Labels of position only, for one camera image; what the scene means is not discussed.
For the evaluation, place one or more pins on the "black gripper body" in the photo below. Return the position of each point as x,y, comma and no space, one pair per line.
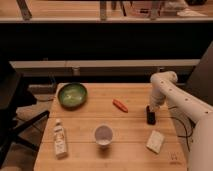
151,119

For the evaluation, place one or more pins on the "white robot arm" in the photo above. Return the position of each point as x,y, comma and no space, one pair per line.
201,113

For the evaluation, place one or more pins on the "orange carrot toy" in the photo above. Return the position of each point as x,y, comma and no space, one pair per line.
119,105

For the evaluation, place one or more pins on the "white paper cup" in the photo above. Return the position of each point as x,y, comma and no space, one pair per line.
103,136

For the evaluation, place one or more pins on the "green bowl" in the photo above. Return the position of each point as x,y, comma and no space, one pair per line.
72,95

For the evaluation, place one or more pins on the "white plastic bottle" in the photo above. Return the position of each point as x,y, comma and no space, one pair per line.
60,146

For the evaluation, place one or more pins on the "black office chair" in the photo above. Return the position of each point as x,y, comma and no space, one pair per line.
14,93

